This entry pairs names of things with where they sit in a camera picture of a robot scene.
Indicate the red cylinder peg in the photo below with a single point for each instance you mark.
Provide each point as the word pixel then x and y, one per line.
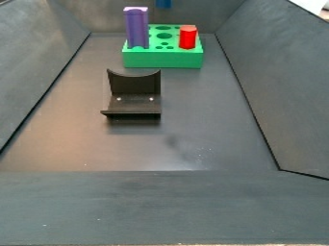
pixel 187 36

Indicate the green peg board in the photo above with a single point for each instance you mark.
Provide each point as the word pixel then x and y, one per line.
pixel 163 53

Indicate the blue oval cylinder peg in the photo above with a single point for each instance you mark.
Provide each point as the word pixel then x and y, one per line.
pixel 164 4

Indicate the purple shaped peg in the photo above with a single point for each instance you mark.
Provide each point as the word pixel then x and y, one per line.
pixel 136 26

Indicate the black curved holder stand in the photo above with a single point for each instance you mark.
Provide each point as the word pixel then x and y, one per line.
pixel 135 94

